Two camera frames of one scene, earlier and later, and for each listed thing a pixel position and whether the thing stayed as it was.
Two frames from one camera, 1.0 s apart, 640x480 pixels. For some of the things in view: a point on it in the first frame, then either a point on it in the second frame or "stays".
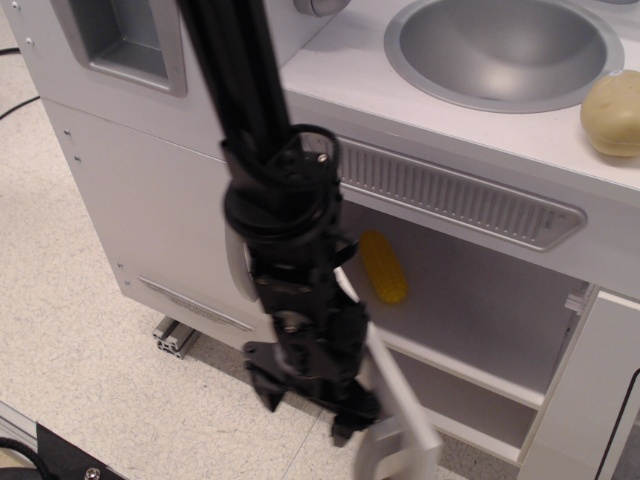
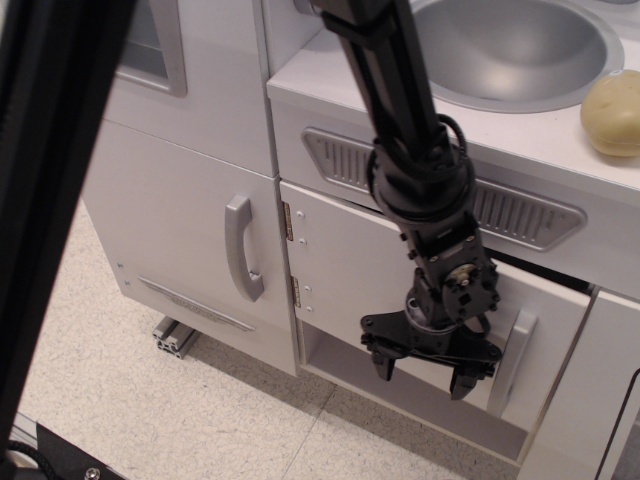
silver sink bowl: (510, 56) stays
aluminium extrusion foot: (174, 337) stays
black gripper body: (318, 359) to (393, 334)
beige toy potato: (610, 112) stays
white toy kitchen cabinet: (490, 193) stays
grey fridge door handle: (240, 263) stays
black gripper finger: (271, 391) to (383, 364)
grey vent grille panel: (457, 198) stays
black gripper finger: (344, 427) to (463, 381)
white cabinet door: (401, 444) to (350, 262)
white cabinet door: (588, 426) stays
